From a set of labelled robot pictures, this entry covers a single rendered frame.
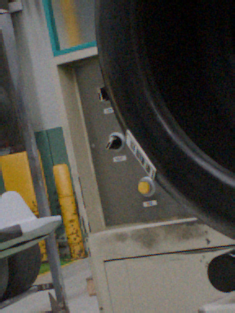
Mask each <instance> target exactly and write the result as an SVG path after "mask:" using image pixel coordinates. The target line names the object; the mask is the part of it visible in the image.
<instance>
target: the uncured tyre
mask: <svg viewBox="0 0 235 313"><path fill-rule="evenodd" d="M95 41H96V49H97V55H98V59H99V64H100V71H101V76H103V79H104V84H105V88H106V90H107V93H108V97H109V101H110V103H111V105H112V108H113V111H114V113H115V116H116V118H117V121H118V123H119V125H120V126H121V128H122V131H123V133H124V135H125V136H126V131H127V130H129V131H130V132H131V134H132V135H133V137H134V138H135V140H136V141H137V143H138V144H139V145H140V147H141V148H142V149H143V151H144V153H145V154H146V156H147V158H148V159H149V160H150V162H151V163H152V165H153V167H154V168H155V169H156V174H155V177H154V180H155V181H156V183H157V184H158V185H159V186H160V187H161V188H162V189H163V190H164V191H165V192H166V194H167V195H168V196H170V197H171V198H172V199H173V200H174V201H175V202H176V203H177V204H178V205H180V206H181V207H182V208H183V209H185V210H186V211H187V212H188V213H190V214H191V215H193V216H194V217H195V218H197V219H198V220H200V221H201V222H203V223H205V224H206V225H207V226H209V227H211V228H212V229H214V230H216V231H217V232H219V233H221V234H223V235H225V236H227V237H229V238H231V239H233V240H235V0H95Z"/></svg>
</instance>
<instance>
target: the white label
mask: <svg viewBox="0 0 235 313"><path fill-rule="evenodd" d="M126 144H127V145H128V146H129V148H130V149H131V150H132V152H133V153H134V155H135V157H136V159H137V160H138V162H139V163H140V164H141V166H142V167H143V168H144V170H145V172H146V173H147V175H148V176H149V177H150V178H151V180H152V181H153V180H154V177H155V174H156V169H155V168H154V167H153V165H152V163H151V162H150V160H149V159H148V158H147V156H146V154H145V153H144V151H143V149H142V148H141V147H140V145H139V144H138V143H137V141H136V140H135V138H134V137H133V135H132V134H131V132H130V131H129V130H127V131H126Z"/></svg>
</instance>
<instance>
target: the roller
mask: <svg viewBox="0 0 235 313"><path fill-rule="evenodd" d="M207 275H208V279H209V281H210V283H211V285H212V286H213V287H214V288H215V289H217V290H218V291H220V292H222V293H231V292H233V291H235V248H233V249H230V250H228V251H226V252H223V253H221V254H219V255H217V256H215V257H214V258H212V259H211V262H210V263H209V266H208V268H207Z"/></svg>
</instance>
